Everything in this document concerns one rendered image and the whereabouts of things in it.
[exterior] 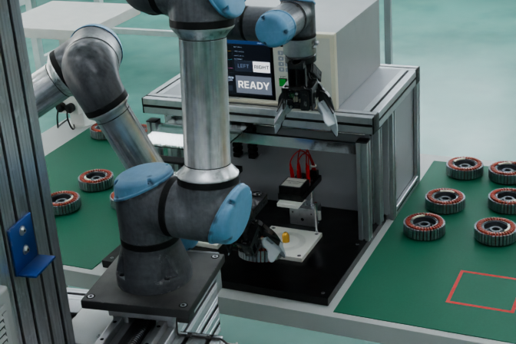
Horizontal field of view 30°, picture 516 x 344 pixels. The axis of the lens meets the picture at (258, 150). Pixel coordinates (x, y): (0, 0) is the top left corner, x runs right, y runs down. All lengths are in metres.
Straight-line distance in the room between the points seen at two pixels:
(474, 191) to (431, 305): 0.65
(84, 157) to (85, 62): 1.43
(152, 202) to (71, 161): 1.55
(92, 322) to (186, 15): 0.69
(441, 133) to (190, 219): 3.70
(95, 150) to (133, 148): 1.43
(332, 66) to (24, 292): 1.08
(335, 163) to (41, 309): 1.17
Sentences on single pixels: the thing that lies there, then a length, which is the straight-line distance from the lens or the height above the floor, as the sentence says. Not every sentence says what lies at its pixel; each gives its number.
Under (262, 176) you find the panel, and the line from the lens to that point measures 2.82.
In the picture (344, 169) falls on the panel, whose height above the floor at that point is 0.89.
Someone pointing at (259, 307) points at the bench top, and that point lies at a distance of 2.38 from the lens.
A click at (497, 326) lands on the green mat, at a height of 0.75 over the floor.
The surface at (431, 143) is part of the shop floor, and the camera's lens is 5.24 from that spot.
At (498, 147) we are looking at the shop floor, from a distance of 5.19.
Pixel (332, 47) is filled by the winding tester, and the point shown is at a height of 1.29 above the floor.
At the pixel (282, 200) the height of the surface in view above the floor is 0.88.
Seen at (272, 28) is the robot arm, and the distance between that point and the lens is 2.01.
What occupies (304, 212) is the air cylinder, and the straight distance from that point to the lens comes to 2.66.
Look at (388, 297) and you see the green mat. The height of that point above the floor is 0.75.
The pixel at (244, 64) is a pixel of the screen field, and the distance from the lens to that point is 2.57.
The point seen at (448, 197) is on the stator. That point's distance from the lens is 2.81.
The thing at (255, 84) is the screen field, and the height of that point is 1.17.
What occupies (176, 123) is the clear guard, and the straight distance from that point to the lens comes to 2.65.
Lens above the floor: 1.98
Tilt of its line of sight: 22 degrees down
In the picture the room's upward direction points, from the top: 4 degrees counter-clockwise
